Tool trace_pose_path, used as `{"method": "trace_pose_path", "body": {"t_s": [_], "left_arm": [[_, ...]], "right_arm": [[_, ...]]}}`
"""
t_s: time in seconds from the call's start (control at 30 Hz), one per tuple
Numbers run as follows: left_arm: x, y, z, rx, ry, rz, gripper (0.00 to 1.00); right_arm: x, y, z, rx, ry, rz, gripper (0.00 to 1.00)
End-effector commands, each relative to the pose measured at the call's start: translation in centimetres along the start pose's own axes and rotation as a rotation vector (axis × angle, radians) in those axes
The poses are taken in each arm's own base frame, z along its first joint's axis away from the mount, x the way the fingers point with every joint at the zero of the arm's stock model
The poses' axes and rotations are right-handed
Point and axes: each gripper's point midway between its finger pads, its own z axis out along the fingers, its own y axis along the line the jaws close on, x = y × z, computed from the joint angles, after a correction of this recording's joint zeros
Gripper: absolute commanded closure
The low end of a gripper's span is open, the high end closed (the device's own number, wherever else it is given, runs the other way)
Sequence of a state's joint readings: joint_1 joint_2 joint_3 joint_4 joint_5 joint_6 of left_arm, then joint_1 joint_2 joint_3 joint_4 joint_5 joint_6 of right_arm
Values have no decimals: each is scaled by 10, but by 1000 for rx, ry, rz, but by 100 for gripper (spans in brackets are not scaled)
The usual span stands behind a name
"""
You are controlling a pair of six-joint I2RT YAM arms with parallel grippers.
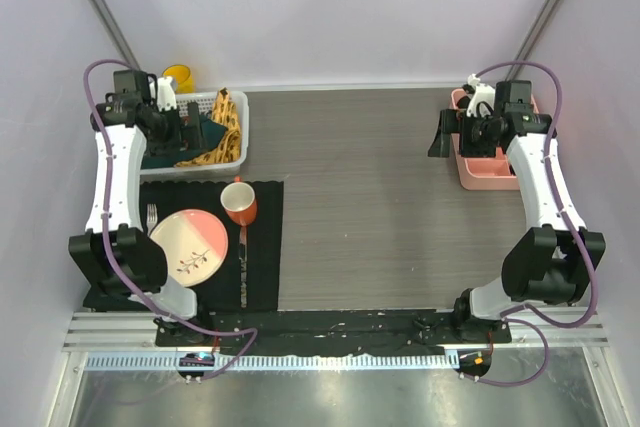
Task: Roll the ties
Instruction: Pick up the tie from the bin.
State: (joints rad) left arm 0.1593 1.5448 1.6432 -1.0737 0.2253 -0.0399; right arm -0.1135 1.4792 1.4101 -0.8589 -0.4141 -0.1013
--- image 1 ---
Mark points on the pink compartment tray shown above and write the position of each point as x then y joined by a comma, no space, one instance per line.
487,172

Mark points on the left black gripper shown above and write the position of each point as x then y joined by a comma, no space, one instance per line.
189,136

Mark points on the white slotted cable duct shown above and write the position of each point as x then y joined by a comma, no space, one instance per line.
202,362

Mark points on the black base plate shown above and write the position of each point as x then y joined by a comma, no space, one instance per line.
335,333

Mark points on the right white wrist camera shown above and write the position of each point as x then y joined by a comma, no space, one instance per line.
481,97

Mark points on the dark green tie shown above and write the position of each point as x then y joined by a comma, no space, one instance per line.
212,133

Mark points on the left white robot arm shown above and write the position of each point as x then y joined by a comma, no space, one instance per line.
115,254

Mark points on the yellow mug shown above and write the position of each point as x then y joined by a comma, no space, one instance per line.
182,75

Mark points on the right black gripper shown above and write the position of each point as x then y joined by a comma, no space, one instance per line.
440,147

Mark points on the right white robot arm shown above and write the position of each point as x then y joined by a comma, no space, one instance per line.
555,260

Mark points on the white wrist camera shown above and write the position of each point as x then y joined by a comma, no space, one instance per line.
481,97
165,93

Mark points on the table knife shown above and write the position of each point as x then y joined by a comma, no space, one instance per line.
242,251

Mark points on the black placemat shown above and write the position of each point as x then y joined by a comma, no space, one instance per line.
221,292

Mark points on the silver fork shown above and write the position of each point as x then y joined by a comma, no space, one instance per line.
151,218

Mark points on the orange mug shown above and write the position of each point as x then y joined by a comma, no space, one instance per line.
238,200

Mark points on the white plastic basket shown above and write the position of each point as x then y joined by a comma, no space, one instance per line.
225,167

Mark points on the pink white plate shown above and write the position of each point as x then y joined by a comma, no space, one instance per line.
195,243

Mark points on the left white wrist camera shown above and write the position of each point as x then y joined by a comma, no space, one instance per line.
165,93

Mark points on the yellow spotted tie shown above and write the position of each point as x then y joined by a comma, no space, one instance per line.
228,149

